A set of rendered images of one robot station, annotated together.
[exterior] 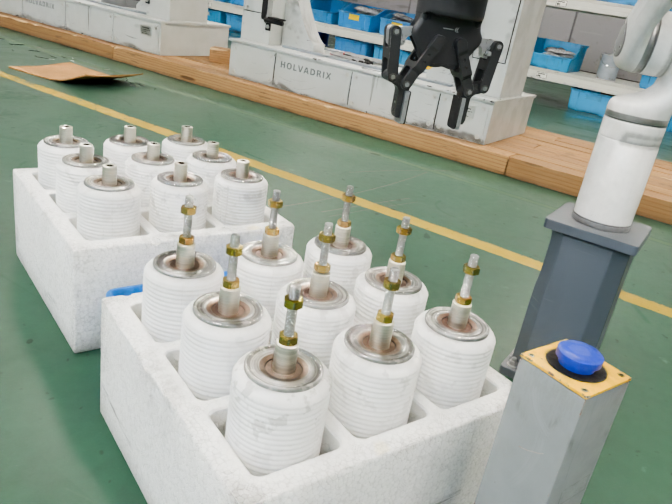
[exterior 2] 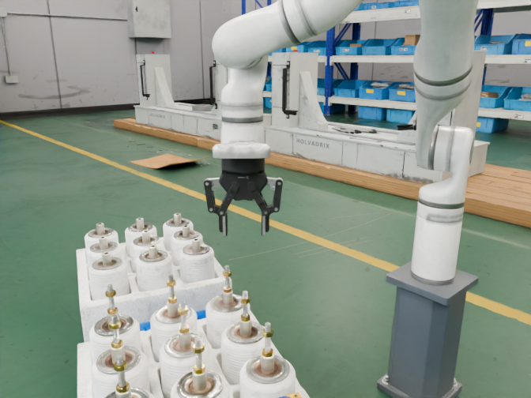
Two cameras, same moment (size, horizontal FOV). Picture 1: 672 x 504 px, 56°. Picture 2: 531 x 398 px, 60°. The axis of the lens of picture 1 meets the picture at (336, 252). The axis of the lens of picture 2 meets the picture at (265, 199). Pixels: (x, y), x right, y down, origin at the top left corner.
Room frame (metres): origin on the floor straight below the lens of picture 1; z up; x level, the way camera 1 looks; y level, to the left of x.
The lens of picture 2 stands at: (0.02, -0.35, 0.76)
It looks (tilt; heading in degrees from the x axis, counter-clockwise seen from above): 17 degrees down; 18
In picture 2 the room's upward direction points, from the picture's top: straight up
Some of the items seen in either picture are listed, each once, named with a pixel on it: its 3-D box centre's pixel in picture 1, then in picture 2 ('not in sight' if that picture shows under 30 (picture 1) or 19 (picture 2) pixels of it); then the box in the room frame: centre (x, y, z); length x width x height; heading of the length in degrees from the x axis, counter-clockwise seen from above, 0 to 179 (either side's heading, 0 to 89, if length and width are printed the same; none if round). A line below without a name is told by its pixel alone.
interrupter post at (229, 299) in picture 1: (229, 299); (118, 354); (0.59, 0.10, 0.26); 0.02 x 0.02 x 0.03
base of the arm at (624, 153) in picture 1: (617, 173); (436, 239); (1.00, -0.42, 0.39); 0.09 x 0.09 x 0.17; 60
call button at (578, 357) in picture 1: (577, 360); not in sight; (0.49, -0.23, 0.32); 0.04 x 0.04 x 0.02
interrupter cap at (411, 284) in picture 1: (393, 280); (245, 332); (0.74, -0.08, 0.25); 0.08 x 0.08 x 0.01
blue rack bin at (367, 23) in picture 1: (367, 18); (380, 90); (6.30, 0.08, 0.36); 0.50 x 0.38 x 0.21; 150
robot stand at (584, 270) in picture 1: (572, 301); (425, 334); (1.01, -0.42, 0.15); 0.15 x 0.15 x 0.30; 60
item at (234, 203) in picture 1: (237, 223); (197, 279); (1.08, 0.19, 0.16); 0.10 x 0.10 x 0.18
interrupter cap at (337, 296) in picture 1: (317, 293); (185, 345); (0.67, 0.01, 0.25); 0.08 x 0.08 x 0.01
